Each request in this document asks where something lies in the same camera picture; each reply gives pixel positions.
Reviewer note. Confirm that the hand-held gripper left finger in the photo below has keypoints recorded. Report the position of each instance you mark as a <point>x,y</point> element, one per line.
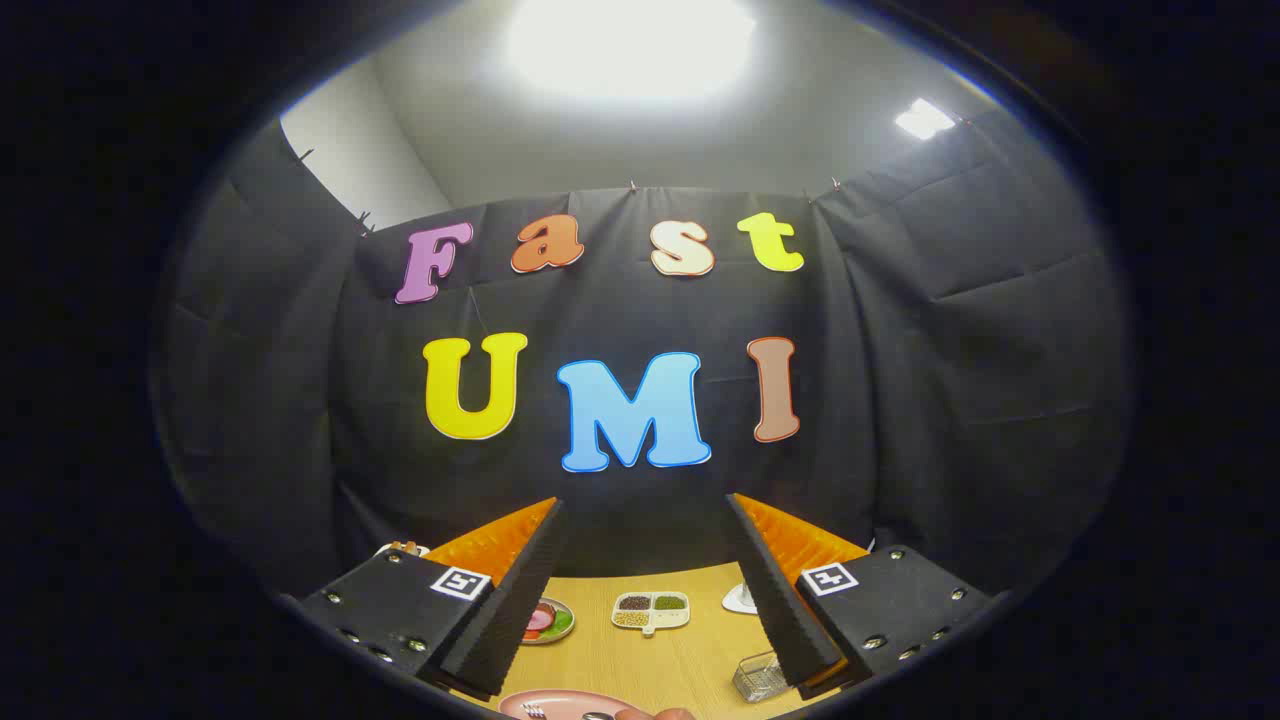
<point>510,610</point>

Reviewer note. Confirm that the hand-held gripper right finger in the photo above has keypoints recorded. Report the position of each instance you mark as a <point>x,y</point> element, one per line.
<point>775,610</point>

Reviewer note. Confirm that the white square coaster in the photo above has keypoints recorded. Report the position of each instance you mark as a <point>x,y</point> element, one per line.
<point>740,600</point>

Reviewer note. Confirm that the plate of meat and vegetables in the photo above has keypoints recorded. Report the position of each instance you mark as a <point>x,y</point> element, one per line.
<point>553,620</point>

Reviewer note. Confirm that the pink plate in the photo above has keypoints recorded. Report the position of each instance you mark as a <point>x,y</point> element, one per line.
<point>565,704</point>

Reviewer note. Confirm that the white divided dish of beans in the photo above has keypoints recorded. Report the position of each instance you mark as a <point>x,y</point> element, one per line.
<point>650,610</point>

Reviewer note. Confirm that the white toaster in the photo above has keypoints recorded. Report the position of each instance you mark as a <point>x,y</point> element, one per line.
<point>384,550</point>

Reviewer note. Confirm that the small ceiling light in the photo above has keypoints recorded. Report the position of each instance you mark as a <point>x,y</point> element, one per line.
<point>922,119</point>

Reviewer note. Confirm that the large ceiling light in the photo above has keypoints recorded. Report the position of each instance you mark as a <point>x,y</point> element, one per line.
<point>630,45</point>

